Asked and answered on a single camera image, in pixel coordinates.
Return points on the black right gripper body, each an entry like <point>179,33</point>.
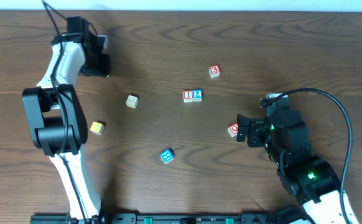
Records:
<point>252,133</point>

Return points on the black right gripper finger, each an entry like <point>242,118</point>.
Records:
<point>243,123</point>
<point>256,133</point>

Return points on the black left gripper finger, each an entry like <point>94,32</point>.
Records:
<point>104,65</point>
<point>87,72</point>

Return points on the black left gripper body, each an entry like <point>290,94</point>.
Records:
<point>97,66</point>

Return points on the blue number 2 block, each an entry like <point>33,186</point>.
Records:
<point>197,95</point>

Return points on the red letter I block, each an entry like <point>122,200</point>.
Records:
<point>188,96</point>

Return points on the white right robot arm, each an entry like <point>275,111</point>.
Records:
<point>304,175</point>

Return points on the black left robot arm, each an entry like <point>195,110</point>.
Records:
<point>57,122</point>

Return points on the red letter Q block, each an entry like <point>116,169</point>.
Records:
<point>233,130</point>

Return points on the cream wooden block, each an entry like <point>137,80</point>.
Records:
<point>132,101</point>

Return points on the red letter E block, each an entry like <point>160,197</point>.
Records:
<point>214,71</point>

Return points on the yellow pineapple block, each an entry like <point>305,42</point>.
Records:
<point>97,127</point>

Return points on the blue letter H block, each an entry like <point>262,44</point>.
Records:
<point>167,156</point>

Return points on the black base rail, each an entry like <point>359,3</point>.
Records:
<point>246,218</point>

